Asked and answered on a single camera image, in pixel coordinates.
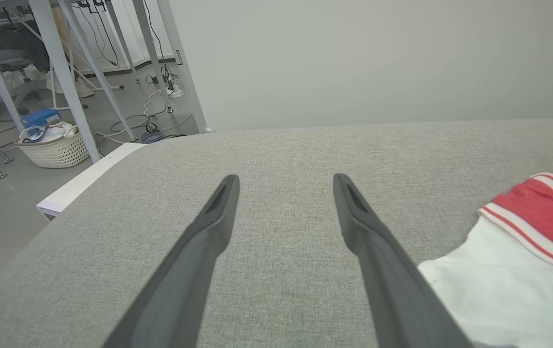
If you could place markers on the cream perforated laundry basket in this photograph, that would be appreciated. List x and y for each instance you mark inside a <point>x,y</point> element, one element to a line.
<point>56,152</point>

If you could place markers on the black office chair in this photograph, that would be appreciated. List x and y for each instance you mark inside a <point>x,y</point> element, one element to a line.
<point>15,48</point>

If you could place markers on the slanted white frame leg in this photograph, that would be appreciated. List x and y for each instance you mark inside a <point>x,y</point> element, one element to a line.
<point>97,72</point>

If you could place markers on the thick white frame leg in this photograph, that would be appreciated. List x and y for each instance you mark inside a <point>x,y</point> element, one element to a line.
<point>64,82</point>

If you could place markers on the grey metal partition post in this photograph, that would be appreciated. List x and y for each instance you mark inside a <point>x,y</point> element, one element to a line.
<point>187,72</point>

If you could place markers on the white power strip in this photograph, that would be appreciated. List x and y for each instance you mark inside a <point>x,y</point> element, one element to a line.
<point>175,92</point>

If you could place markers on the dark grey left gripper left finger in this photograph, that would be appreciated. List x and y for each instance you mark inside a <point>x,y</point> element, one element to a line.
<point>175,299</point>

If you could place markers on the white crumpled cloth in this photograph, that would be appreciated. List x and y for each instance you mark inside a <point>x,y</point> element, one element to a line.
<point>54,131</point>

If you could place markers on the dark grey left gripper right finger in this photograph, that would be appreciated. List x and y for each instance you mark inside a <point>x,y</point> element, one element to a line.
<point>397,299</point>

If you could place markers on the red white basketball jersey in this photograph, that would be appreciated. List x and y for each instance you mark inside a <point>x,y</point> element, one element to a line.
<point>499,290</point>

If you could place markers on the blue box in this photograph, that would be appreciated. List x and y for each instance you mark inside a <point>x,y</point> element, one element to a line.
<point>42,117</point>

